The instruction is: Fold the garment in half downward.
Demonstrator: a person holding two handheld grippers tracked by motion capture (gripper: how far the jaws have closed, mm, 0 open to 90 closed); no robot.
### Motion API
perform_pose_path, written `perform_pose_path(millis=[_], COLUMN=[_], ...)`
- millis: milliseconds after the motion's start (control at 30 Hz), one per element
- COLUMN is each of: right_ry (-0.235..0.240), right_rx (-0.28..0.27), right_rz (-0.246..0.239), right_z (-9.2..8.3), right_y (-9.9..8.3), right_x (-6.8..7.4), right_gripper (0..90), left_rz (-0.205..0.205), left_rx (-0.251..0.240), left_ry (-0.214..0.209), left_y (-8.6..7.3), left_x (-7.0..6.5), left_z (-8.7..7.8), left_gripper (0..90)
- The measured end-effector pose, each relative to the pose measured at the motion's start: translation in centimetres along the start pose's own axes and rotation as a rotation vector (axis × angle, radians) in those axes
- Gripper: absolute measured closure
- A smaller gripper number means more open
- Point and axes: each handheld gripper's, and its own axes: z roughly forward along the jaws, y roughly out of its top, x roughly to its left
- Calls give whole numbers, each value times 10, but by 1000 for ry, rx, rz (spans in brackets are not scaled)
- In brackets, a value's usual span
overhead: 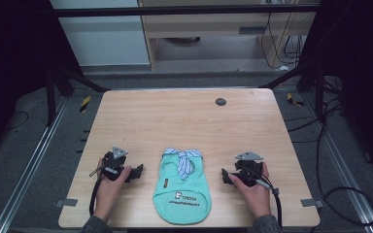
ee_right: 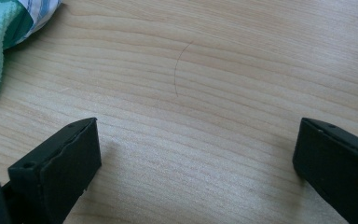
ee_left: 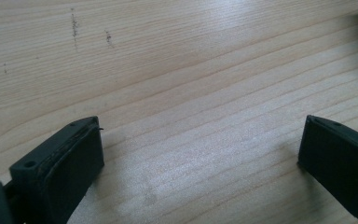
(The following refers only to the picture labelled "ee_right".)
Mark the thin dark hair strand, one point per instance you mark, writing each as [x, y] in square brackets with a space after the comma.
[176, 67]

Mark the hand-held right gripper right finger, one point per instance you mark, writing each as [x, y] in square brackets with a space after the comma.
[338, 168]

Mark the blue and white striped cloth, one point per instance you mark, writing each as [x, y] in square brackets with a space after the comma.
[38, 12]

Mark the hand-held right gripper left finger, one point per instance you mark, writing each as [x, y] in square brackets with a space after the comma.
[59, 168]

